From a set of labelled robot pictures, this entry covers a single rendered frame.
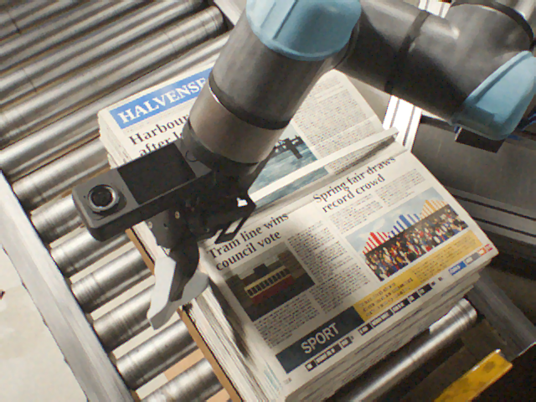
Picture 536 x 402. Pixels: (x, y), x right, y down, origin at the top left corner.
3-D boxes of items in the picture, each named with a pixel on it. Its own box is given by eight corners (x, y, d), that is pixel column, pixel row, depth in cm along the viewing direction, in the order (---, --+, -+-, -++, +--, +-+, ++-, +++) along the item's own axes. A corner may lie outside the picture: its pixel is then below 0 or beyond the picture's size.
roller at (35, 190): (274, 82, 111) (274, 64, 107) (25, 222, 99) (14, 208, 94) (257, 63, 113) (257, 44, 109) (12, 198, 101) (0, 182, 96)
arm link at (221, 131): (243, 133, 47) (186, 60, 50) (216, 175, 50) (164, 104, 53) (307, 126, 52) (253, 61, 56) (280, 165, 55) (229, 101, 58)
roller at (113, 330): (367, 192, 102) (372, 177, 98) (105, 360, 90) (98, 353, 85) (347, 169, 104) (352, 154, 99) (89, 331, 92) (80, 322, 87)
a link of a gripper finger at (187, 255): (192, 306, 58) (206, 218, 55) (179, 310, 57) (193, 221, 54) (161, 282, 61) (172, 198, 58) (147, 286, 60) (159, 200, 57)
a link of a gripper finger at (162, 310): (210, 329, 64) (224, 247, 61) (162, 347, 60) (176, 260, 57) (190, 314, 66) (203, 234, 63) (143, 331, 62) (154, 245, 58)
